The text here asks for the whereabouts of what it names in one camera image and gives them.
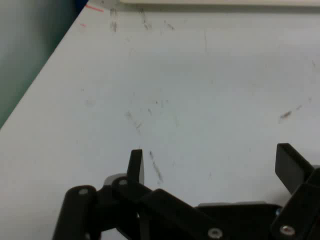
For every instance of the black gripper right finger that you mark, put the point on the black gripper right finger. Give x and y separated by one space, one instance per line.
300 200

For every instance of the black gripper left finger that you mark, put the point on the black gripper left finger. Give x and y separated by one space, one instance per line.
120 212

